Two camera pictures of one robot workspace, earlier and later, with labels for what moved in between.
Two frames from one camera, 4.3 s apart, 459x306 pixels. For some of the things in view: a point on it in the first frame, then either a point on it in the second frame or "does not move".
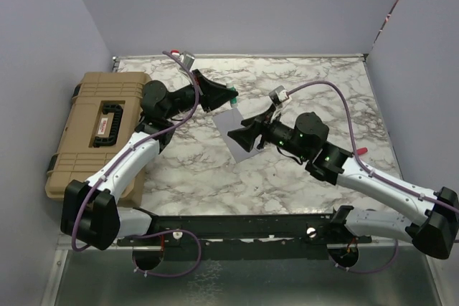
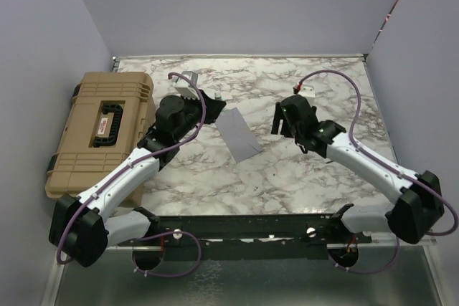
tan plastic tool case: [104, 112] does not move
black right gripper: [262, 124] to [276, 122]
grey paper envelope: [231, 120] does not move
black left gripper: [211, 94] to [213, 108]
